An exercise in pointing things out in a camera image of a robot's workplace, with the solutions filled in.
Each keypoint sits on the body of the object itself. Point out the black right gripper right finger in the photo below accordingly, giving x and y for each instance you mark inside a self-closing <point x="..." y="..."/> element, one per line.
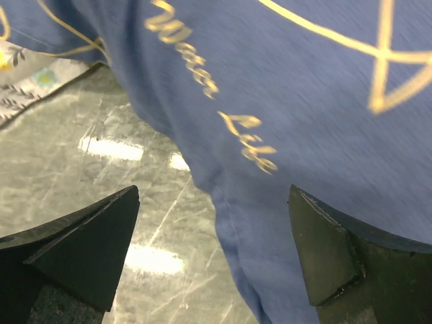
<point x="337" y="251"/>

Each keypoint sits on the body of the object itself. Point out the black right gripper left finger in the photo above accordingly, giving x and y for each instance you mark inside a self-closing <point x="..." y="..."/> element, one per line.
<point x="82" y="253"/>

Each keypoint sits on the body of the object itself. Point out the blue fish print pillowcase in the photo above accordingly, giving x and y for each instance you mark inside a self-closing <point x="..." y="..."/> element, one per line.
<point x="330" y="96"/>

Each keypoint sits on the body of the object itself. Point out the white floral print pillow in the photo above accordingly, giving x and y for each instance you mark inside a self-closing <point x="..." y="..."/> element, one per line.
<point x="28" y="77"/>

